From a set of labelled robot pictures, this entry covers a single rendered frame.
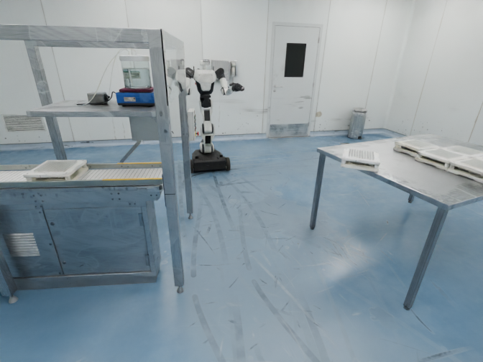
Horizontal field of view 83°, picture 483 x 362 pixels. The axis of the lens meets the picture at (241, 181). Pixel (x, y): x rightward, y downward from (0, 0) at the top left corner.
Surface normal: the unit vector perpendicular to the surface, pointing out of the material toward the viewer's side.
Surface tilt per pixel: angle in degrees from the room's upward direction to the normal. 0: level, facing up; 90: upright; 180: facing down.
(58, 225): 90
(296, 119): 90
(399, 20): 90
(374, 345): 0
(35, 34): 90
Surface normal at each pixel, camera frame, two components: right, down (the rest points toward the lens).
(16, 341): 0.02, -0.91
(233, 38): 0.23, 0.40
